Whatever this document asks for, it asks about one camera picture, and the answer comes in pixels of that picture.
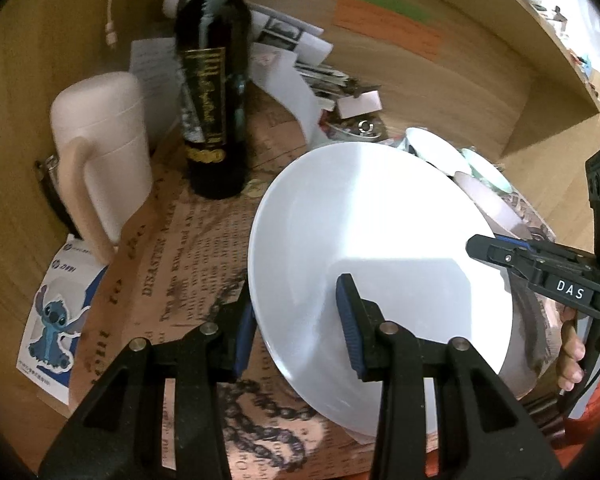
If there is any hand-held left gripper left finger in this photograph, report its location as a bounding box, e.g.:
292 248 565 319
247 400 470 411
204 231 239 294
37 282 258 480

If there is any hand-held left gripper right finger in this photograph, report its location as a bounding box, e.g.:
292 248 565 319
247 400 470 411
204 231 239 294
335 273 566 480

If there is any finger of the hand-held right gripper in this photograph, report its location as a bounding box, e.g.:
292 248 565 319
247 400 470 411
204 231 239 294
466 233 549 284
494 235 589 264

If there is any white plate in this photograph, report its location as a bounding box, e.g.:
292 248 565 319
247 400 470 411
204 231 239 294
247 141 513 445

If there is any person's right hand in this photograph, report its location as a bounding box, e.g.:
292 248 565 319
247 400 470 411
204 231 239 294
556 306 588 395

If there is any pale ceramic plate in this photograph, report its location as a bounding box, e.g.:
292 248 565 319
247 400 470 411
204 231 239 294
454 170 548 403

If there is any pale green bowl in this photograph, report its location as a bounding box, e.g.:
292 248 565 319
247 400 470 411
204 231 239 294
461 147 512 194

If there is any newspaper print table mat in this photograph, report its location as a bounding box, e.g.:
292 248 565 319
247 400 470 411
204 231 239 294
70 105 556 480

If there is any trinket-filled white bowl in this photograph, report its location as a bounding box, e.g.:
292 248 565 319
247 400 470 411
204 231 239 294
320 112 387 144

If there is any blue cartoon sticker card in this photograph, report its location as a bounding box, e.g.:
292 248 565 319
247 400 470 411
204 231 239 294
15 232 112 406

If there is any small white box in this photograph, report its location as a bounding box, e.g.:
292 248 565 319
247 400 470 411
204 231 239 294
336 88 383 119

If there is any wooden desk shelf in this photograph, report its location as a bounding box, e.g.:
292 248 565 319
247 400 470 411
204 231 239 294
467 0 600 158

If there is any dark wine bottle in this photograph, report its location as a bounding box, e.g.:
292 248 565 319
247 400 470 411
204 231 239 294
172 0 254 201

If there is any stack of booklets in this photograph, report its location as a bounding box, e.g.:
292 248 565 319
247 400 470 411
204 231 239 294
295 59 382 99

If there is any orange sticky note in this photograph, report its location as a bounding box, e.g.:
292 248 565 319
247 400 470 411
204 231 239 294
331 0 444 62

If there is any white paper sheet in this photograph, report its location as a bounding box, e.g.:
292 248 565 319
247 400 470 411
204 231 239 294
251 41 327 147

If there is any green sticky note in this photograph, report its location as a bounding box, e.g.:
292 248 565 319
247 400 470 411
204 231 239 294
349 0 437 24

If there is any printed white leaflet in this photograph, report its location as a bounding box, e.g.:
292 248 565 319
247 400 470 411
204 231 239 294
129 38 182 107

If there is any rolled printed paper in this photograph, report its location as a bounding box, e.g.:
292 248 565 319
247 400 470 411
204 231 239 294
161 0 327 48

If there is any pink mug with handle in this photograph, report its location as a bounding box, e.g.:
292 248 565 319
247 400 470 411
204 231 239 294
49 71 154 264

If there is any black strap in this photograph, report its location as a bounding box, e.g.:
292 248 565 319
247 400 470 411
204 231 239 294
34 156 77 229

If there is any white cable with connector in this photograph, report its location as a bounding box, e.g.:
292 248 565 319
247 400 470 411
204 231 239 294
101 0 125 49

